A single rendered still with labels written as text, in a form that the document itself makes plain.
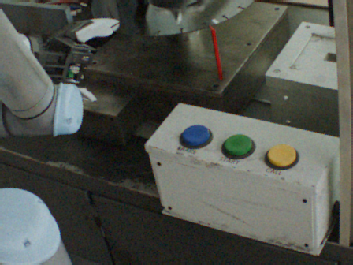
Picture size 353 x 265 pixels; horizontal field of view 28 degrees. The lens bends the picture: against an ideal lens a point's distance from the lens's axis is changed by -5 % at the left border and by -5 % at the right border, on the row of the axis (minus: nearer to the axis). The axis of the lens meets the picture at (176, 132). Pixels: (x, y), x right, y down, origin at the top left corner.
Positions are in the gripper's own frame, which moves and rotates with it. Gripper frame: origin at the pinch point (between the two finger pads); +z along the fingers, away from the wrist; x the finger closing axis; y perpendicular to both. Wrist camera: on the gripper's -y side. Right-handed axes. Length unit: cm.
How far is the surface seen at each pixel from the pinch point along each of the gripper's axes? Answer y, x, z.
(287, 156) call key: 45.6, 1.0, -1.9
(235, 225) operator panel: 38.9, -13.6, 0.9
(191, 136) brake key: 31.2, -2.0, -6.4
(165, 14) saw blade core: 6.3, 11.1, 5.4
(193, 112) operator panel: 26.1, -0.1, -1.9
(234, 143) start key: 37.5, -0.5, -4.2
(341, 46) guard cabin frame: 54, 19, -11
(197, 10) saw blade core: 10.2, 13.5, 8.9
